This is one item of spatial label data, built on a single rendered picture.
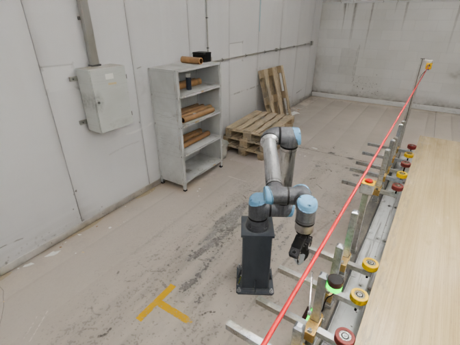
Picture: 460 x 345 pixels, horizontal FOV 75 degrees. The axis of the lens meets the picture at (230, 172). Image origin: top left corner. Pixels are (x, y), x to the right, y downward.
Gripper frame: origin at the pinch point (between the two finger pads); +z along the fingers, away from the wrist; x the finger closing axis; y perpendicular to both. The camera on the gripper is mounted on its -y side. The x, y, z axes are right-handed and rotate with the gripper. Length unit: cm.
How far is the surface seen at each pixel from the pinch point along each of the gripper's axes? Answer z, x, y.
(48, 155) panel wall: 3, 248, 11
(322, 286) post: -12.3, -16.8, -19.8
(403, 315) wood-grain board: 6.3, -49.1, 1.4
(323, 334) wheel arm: 10.3, -21.7, -23.2
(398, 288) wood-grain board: 6.3, -45.2, 16.9
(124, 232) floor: 96, 204, 43
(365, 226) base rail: 26, -20, 90
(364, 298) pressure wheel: 5.6, -32.7, 1.5
